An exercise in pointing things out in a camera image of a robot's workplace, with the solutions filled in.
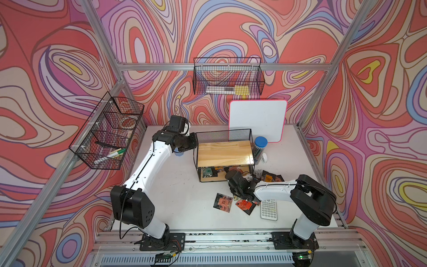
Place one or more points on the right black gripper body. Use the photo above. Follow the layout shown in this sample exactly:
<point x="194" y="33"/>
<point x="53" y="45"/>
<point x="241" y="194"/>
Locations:
<point x="234" y="189"/>

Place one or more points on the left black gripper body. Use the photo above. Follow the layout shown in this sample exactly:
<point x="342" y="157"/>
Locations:
<point x="186" y="142"/>

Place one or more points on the white patterned tea bag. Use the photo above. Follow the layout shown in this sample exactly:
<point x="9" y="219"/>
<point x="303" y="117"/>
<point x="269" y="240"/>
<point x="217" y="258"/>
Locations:
<point x="257" y="175"/>

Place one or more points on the red tea bag black edge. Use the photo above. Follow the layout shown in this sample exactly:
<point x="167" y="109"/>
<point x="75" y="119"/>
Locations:
<point x="223" y="202"/>

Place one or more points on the dark orange label tea bag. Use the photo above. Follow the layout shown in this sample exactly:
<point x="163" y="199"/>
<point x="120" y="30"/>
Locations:
<point x="269" y="177"/>

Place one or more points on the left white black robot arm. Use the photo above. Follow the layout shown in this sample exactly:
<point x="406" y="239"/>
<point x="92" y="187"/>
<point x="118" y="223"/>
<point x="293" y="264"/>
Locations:
<point x="131" y="204"/>

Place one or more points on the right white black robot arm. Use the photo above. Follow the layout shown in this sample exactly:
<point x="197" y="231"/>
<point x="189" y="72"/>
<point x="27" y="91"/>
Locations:
<point x="316" y="202"/>

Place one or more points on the green tea bag lower shelf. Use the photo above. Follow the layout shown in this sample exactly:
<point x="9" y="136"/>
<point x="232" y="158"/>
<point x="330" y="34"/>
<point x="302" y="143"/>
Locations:
<point x="207" y="173"/>

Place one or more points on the white calculator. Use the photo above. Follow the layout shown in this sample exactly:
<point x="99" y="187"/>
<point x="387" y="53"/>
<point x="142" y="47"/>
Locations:
<point x="269" y="210"/>

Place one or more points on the white eraser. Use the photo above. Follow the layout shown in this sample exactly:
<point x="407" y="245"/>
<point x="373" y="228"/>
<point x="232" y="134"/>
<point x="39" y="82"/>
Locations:
<point x="264" y="158"/>

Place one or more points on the blue lid pen jar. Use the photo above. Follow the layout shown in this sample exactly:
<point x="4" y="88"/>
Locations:
<point x="260" y="144"/>

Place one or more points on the green marker in basket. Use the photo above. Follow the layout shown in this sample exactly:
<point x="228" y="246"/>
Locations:
<point x="116" y="153"/>

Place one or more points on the yellow sticky notes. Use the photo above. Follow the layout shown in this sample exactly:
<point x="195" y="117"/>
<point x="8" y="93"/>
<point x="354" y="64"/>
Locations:
<point x="241" y="90"/>

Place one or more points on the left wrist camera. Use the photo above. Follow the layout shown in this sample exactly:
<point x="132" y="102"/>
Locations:
<point x="178" y="124"/>

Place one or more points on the black wire two-tier shelf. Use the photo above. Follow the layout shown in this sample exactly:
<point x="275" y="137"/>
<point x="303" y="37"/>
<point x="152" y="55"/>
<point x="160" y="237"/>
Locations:
<point x="231" y="149"/>

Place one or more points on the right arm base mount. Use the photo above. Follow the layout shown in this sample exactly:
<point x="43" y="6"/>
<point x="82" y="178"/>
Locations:
<point x="287" y="240"/>

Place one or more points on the white board pink frame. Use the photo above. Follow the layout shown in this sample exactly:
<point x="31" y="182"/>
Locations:
<point x="265" y="118"/>

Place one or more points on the left wall wire basket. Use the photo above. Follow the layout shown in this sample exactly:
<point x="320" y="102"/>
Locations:
<point x="110" y="127"/>

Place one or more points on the wall wire basket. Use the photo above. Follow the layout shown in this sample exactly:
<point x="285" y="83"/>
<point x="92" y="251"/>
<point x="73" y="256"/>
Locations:
<point x="219" y="75"/>
<point x="110" y="127"/>

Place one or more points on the back wall wire basket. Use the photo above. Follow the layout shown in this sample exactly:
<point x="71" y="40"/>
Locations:
<point x="219" y="75"/>

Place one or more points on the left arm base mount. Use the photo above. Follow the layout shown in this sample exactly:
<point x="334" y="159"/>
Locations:
<point x="170" y="242"/>

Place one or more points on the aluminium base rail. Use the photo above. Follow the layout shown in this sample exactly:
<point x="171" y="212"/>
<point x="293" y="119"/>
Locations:
<point x="241" y="248"/>

